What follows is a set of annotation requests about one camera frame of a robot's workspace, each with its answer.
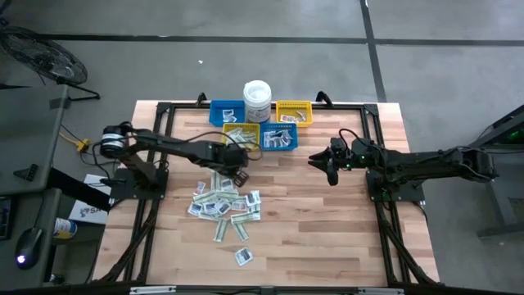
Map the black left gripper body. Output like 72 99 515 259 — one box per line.
216 143 251 175

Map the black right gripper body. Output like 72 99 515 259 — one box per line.
326 137 373 188

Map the yellow plastic basket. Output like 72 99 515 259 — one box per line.
221 122 261 152
276 100 314 129

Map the blue plastic basket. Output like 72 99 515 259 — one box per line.
209 100 246 127
260 122 300 152

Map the white disinfecting wipes canister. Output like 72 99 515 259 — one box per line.
242 79 273 124

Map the black metal table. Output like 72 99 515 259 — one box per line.
449 103 524 238

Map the white cardboard box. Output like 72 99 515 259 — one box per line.
68 174 112 226

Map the black slanted bar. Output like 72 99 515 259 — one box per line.
47 166 112 213

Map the white blue yellow can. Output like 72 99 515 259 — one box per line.
53 217 79 240

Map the grey desk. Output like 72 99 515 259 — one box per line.
0 84 70 291

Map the black floor fan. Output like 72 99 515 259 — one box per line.
0 25 102 102

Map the black computer mouse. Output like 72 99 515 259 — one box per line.
15 227 44 270

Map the black keyboard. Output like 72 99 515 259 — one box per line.
0 196 12 243

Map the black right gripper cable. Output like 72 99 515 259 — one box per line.
337 128 372 155

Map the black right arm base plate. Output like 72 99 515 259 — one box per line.
366 169 427 203

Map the black aluminium table frame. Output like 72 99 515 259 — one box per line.
92 100 441 288

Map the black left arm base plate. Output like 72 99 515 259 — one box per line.
109 166 169 202

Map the silver metal bracket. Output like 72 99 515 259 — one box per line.
129 285 178 295
357 286 405 295

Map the yellow extension cable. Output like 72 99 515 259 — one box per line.
58 129 83 145

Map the black desk bracket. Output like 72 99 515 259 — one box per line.
13 162 40 182

